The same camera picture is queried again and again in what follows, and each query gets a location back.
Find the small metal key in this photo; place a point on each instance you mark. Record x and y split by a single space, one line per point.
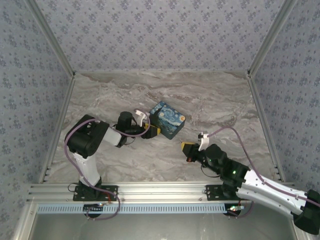
179 140

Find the blue starry night tin box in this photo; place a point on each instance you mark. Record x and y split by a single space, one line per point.
170 120

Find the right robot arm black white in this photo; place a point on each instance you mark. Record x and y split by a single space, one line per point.
270 195

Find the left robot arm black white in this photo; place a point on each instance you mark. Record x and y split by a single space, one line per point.
85 140

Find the small LED circuit board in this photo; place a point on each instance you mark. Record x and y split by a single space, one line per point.
98 205
236 207

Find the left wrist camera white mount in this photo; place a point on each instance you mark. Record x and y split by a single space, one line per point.
140 114

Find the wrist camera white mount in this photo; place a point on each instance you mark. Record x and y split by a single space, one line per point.
203 140
140 114

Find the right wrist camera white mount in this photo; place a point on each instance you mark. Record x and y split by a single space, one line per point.
203 140

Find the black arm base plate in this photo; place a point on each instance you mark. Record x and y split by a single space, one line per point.
112 190
212 195

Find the aluminium front frame rail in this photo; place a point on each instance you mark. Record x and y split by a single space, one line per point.
160 192

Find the black bracket under duct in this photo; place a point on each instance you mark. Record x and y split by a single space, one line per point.
228 212
93 209

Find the aluminium side frame rail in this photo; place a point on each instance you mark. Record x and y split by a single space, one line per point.
258 100
66 100

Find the aluminium upright frame post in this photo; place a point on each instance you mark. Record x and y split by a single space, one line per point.
55 42
267 42

